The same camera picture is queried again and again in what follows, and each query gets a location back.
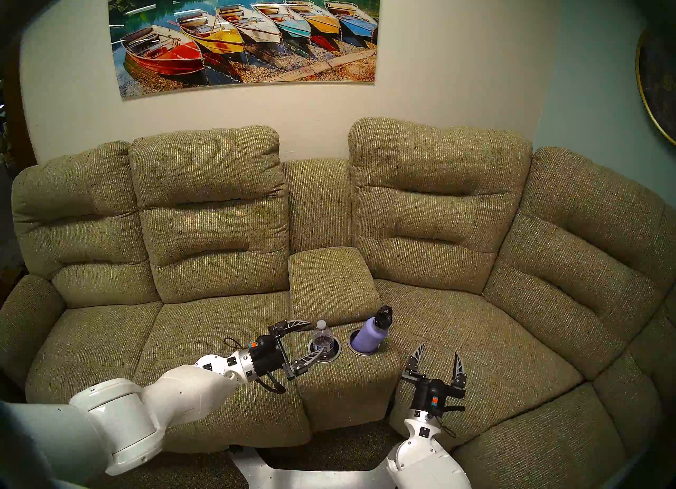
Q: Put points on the olive green fabric sofa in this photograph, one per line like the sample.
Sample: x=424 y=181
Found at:
x=433 y=229

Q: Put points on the colourful boats wall picture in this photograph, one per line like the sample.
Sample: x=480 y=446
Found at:
x=237 y=28

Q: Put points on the gold rimmed wall clock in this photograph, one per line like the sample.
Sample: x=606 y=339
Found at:
x=657 y=86

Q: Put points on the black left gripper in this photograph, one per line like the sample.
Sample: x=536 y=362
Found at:
x=269 y=358

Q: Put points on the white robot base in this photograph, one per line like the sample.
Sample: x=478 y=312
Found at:
x=311 y=476

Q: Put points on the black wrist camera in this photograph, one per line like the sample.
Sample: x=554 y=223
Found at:
x=441 y=404
x=262 y=345

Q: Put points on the round black cup holder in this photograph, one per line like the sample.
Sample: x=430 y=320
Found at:
x=353 y=349
x=332 y=357

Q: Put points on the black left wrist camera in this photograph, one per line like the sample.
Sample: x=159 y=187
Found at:
x=262 y=345

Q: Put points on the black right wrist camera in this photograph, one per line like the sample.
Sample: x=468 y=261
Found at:
x=441 y=404

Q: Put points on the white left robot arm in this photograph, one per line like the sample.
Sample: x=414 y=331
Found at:
x=121 y=419

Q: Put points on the clear plastic water bottle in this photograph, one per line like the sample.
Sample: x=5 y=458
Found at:
x=322 y=337

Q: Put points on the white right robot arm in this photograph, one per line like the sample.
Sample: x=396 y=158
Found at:
x=425 y=456

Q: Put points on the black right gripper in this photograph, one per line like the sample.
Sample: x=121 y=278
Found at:
x=430 y=387

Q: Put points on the purple bottle with black lid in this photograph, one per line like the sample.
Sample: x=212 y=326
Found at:
x=367 y=337

